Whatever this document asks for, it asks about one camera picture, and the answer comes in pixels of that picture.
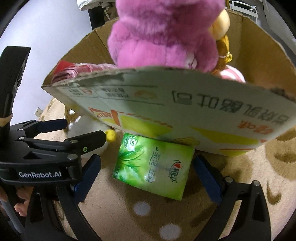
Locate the white utility cart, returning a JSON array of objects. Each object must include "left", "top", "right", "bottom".
[{"left": 230, "top": 1, "right": 258, "bottom": 23}]

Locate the person's left hand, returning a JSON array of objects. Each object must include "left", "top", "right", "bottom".
[{"left": 14, "top": 186, "right": 34, "bottom": 217}]

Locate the open cardboard box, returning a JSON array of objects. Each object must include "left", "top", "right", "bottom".
[{"left": 42, "top": 11, "right": 295, "bottom": 156}]

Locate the green tissue pack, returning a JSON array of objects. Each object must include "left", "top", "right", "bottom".
[{"left": 113, "top": 133, "right": 195, "bottom": 201}]

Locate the white fluffy pompom plush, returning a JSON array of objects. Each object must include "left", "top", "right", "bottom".
[{"left": 67, "top": 115, "right": 116, "bottom": 158}]

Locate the pink swirl plush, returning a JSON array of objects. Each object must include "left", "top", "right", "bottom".
[{"left": 220, "top": 65, "right": 246, "bottom": 83}]

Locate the white wall socket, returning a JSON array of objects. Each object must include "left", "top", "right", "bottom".
[{"left": 34, "top": 108, "right": 44, "bottom": 118}]

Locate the yellow plush toy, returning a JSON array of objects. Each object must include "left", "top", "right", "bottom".
[{"left": 209, "top": 9, "right": 233, "bottom": 74}]

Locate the pink plastic wrapped package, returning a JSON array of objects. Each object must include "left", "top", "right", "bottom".
[{"left": 51, "top": 60, "right": 116, "bottom": 83}]

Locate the pink bear plush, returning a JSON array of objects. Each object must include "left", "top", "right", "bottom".
[{"left": 107, "top": 1, "right": 225, "bottom": 72}]

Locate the white puffer jacket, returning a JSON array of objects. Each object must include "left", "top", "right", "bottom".
[{"left": 76, "top": 0, "right": 115, "bottom": 11}]

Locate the beige patterned round rug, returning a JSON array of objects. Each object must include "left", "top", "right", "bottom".
[{"left": 34, "top": 97, "right": 296, "bottom": 241}]

